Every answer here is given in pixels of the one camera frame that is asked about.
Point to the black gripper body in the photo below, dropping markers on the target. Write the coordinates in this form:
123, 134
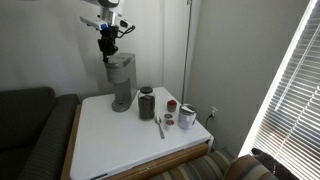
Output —
109, 35

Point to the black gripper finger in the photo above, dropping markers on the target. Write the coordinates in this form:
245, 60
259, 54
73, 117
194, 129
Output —
105, 51
113, 49

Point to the grey pod coffee maker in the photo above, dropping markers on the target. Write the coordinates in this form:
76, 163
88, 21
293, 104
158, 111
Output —
123, 80

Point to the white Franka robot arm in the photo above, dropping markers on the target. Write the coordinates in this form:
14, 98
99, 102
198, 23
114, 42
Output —
106, 6

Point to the small white coffee pod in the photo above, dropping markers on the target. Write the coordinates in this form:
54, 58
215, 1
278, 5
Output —
168, 116
170, 124

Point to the dark grey canister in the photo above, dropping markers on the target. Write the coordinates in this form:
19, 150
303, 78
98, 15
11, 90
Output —
146, 105

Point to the thin metal pole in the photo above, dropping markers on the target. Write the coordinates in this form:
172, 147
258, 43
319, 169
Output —
186, 50

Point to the brown cup with red lid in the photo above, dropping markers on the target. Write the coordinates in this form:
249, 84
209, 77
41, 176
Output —
171, 106

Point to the metal spoon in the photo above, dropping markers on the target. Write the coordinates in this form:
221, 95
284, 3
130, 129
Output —
159, 121

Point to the white plastic table board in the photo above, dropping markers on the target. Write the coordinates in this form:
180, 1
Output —
116, 143

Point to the white tumbler with lid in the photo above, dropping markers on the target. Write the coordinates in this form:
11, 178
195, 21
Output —
186, 118

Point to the dark grey sofa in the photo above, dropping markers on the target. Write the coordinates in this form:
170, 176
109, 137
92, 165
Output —
33, 133

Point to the brown table base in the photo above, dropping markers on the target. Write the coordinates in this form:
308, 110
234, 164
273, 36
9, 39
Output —
166, 162

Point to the striped sofa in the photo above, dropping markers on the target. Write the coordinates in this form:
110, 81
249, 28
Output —
196, 166

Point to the striped sofa cushion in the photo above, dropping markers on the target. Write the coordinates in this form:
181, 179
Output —
248, 168

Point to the dark brown fabric item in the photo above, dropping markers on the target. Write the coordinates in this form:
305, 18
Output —
266, 159

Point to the white window blinds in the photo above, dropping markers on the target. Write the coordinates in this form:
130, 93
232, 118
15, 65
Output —
293, 110

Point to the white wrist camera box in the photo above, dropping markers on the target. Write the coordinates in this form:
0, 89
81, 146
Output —
93, 22

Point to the white wall outlet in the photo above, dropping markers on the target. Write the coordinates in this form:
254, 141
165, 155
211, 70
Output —
213, 110

